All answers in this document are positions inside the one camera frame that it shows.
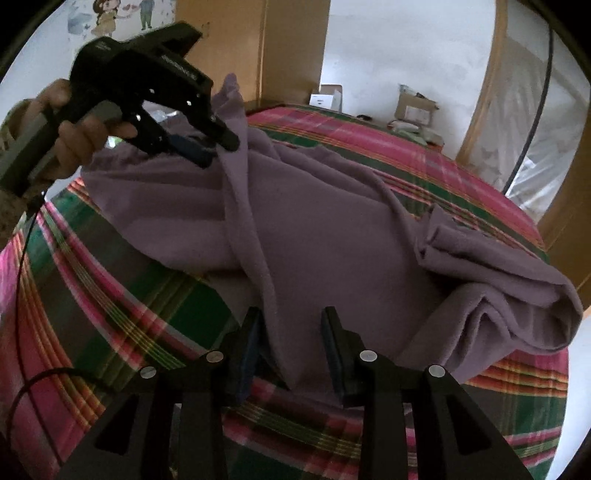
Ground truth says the wooden door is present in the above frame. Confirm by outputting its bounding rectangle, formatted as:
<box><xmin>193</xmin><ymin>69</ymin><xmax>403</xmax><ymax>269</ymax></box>
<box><xmin>538</xmin><ymin>152</ymin><xmax>591</xmax><ymax>310</ymax></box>

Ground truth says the wooden wardrobe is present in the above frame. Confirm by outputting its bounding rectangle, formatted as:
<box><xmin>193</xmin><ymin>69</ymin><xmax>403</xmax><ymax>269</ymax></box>
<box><xmin>175</xmin><ymin>0</ymin><xmax>331</xmax><ymax>109</ymax></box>

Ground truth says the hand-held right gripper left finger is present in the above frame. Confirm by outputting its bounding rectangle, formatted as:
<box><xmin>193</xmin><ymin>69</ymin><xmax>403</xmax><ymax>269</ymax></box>
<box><xmin>55</xmin><ymin>306</ymin><xmax>266</xmax><ymax>480</ymax></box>

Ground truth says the cartoon children wall sticker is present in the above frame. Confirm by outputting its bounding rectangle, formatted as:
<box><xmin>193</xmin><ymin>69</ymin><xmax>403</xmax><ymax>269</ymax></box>
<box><xmin>68</xmin><ymin>0</ymin><xmax>156</xmax><ymax>38</ymax></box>

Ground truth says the pile of light packets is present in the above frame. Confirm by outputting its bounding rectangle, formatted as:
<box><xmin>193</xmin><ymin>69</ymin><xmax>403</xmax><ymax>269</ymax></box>
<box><xmin>388</xmin><ymin>119</ymin><xmax>444</xmax><ymax>148</ymax></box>

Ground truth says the plastic covered glass door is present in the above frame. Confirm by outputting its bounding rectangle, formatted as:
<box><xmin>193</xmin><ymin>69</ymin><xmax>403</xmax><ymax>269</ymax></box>
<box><xmin>457</xmin><ymin>0</ymin><xmax>591</xmax><ymax>222</ymax></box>

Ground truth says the black pole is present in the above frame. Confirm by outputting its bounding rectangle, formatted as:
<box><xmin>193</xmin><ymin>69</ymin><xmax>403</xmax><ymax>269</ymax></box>
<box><xmin>502</xmin><ymin>18</ymin><xmax>556</xmax><ymax>195</ymax></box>

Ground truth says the purple fleece cloth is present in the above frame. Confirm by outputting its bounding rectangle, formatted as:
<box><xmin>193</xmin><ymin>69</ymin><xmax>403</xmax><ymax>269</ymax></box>
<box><xmin>81</xmin><ymin>73</ymin><xmax>583</xmax><ymax>402</ymax></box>

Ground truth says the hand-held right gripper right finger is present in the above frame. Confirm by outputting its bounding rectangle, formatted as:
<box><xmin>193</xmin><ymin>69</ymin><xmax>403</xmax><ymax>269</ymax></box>
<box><xmin>321</xmin><ymin>306</ymin><xmax>536</xmax><ymax>480</ymax></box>

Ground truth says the white cardboard box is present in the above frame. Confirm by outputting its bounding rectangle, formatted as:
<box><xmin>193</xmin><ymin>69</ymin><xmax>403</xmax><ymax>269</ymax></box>
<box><xmin>308</xmin><ymin>84</ymin><xmax>343</xmax><ymax>113</ymax></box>

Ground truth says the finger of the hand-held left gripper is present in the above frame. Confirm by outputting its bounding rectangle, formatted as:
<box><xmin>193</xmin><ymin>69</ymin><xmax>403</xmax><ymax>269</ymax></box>
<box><xmin>185</xmin><ymin>98</ymin><xmax>241</xmax><ymax>151</ymax></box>
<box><xmin>137</xmin><ymin>114</ymin><xmax>216</xmax><ymax>168</ymax></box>

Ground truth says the person's left hand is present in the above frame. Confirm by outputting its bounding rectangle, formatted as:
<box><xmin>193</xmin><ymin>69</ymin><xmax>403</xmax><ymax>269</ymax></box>
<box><xmin>30</xmin><ymin>78</ymin><xmax>139</xmax><ymax>182</ymax></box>

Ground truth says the plaid bed sheet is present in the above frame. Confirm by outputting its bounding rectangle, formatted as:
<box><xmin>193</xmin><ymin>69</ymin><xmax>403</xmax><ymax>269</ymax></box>
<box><xmin>0</xmin><ymin>104</ymin><xmax>571</xmax><ymax>480</ymax></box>

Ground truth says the brown cardboard box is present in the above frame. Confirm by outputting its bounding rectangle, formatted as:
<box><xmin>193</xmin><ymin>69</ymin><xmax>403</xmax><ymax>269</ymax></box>
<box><xmin>394</xmin><ymin>85</ymin><xmax>439</xmax><ymax>125</ymax></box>

